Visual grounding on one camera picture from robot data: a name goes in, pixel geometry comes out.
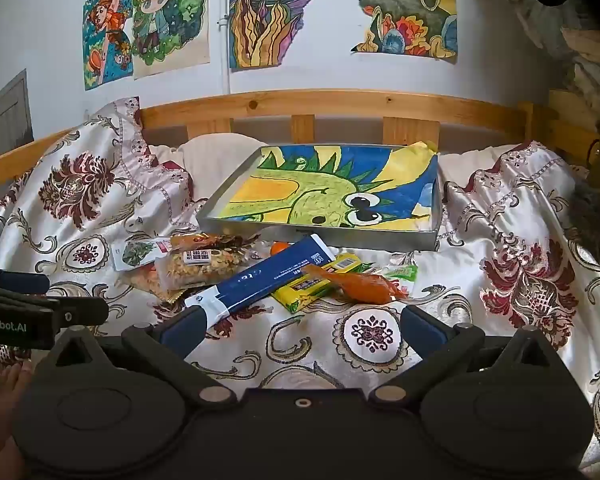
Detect gold foil snack packet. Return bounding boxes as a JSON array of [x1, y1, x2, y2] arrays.
[[170, 232, 260, 255]]

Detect clear mixed nut snack bag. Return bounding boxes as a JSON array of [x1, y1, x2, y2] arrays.
[[155, 244, 262, 295]]

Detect blue and white snack box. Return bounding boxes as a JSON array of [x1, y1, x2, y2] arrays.
[[185, 234, 337, 329]]

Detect grey metal tray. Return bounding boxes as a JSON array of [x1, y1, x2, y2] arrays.
[[196, 144, 442, 252]]

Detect person's left hand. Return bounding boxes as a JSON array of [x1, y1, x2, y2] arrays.
[[0, 359, 34, 463]]

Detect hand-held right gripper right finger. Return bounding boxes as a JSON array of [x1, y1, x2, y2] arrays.
[[369, 305, 567, 408]]

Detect orange translucent snack packet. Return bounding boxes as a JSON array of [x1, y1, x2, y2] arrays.
[[304, 265, 412, 306]]

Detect red patterned gold-edged packet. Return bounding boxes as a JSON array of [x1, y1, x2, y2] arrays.
[[132, 265, 193, 305]]

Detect yellow snack packet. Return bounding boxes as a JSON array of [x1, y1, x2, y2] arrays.
[[271, 254, 377, 314]]

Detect white and green leaf packet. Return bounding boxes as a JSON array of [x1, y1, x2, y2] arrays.
[[112, 239, 174, 272]]

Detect dark cloth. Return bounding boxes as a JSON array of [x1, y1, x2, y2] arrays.
[[566, 179, 600, 267]]

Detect white wall conduit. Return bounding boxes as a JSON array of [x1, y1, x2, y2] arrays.
[[218, 0, 231, 96]]

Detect small green and white packet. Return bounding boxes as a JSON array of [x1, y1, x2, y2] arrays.
[[380, 264, 419, 295]]

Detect patterned hanging cloth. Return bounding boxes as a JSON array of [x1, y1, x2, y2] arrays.
[[482, 0, 600, 128]]

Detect dinosaur drawing paper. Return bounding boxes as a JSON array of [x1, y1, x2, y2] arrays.
[[215, 141, 439, 231]]

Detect swirl pattern wall poster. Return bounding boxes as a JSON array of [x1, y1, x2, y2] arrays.
[[228, 0, 340, 72]]

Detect cartoon girl wall poster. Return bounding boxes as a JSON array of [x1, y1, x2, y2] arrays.
[[131, 0, 212, 80]]

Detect torn landscape wall poster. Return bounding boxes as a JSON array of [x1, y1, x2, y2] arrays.
[[337, 0, 459, 64]]

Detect grey wall panel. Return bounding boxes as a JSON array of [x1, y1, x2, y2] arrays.
[[0, 70, 34, 197]]

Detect floral satin blanket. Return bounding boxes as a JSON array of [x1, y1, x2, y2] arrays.
[[0, 97, 600, 471]]

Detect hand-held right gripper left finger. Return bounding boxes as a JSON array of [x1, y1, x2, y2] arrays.
[[35, 305, 239, 408]]

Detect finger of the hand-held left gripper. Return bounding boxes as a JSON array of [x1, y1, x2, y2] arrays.
[[0, 287, 110, 333], [0, 267, 51, 296]]

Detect cream pillow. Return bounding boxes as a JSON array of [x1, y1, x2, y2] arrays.
[[147, 132, 277, 187], [436, 144, 522, 172]]

